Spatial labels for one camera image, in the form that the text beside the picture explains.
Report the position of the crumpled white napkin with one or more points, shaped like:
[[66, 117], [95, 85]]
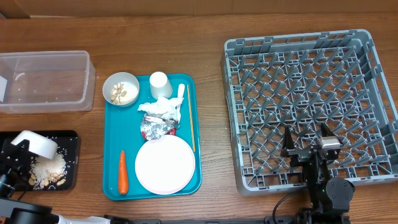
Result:
[[163, 108]]

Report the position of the foil wrapper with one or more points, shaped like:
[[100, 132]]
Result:
[[153, 127]]

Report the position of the teal serving tray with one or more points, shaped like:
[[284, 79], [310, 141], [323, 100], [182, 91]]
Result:
[[122, 132]]

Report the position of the grey dishwasher rack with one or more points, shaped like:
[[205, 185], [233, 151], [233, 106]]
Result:
[[301, 81]]

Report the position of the black waste tray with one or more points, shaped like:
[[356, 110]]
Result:
[[68, 149]]

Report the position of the pink plate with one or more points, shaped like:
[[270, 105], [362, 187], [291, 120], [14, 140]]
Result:
[[165, 166]]

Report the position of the rice and peanut pile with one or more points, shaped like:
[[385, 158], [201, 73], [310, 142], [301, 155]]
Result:
[[45, 173]]

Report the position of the orange carrot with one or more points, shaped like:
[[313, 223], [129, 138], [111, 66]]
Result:
[[123, 182]]

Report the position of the clear plastic bin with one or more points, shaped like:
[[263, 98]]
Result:
[[47, 82]]

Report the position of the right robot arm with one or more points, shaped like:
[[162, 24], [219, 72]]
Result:
[[329, 196]]

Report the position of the grey bowl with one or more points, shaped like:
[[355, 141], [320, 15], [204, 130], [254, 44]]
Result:
[[121, 89]]

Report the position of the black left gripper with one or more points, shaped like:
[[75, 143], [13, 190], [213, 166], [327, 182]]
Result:
[[17, 169]]

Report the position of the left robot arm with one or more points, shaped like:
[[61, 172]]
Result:
[[18, 212]]

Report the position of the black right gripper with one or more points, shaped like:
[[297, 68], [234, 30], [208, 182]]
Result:
[[299, 155]]

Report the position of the white bowl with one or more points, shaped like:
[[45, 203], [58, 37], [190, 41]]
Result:
[[38, 144]]

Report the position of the white paper cup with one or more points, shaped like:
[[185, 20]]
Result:
[[160, 85]]

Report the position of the wooden chopstick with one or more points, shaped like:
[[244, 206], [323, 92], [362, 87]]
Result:
[[191, 118]]

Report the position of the white plastic fork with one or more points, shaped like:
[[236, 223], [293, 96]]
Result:
[[181, 90]]

